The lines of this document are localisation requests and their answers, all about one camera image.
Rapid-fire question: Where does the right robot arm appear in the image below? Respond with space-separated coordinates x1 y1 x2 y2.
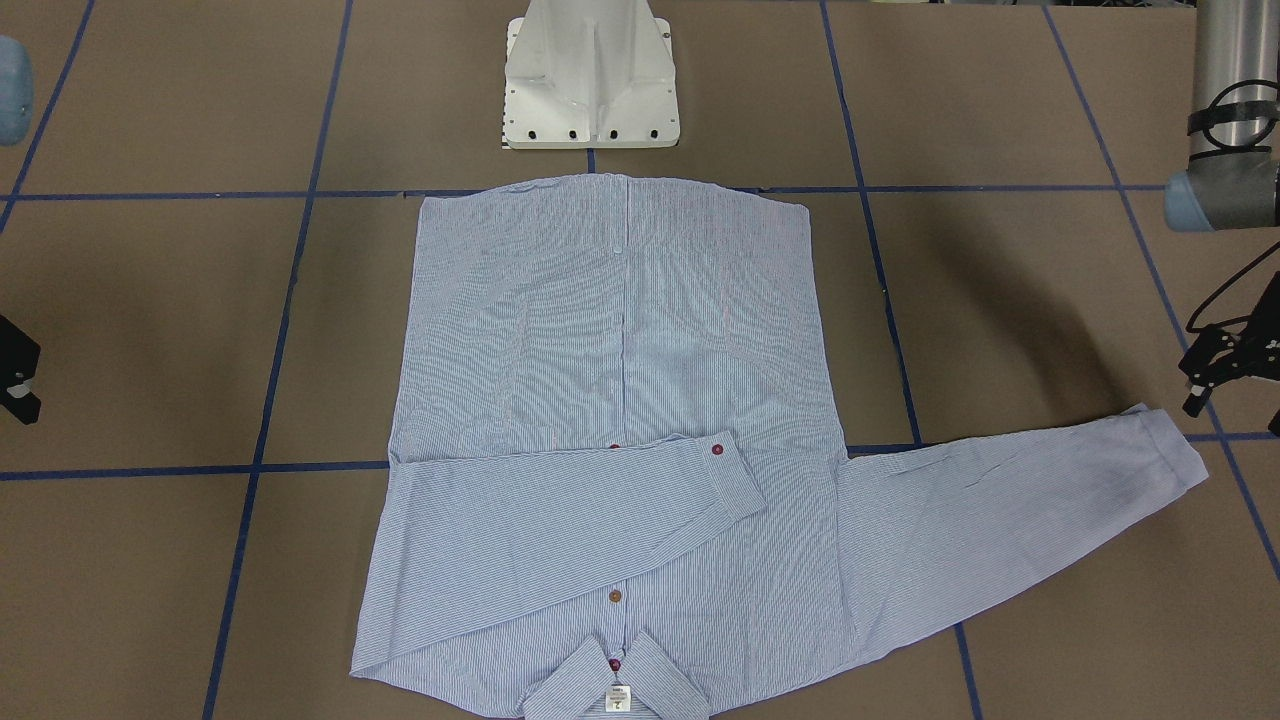
1 36 42 425

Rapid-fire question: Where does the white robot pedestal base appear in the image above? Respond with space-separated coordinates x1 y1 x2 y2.
500 1 682 150

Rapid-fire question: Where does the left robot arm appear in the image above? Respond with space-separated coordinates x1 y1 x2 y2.
1164 1 1279 416

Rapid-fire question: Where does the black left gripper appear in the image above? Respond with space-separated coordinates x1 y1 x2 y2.
1181 299 1279 418

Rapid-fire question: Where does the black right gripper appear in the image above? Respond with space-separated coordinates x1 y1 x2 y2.
1 315 42 425

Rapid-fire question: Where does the light blue striped shirt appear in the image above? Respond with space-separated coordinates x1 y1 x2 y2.
349 174 1208 719

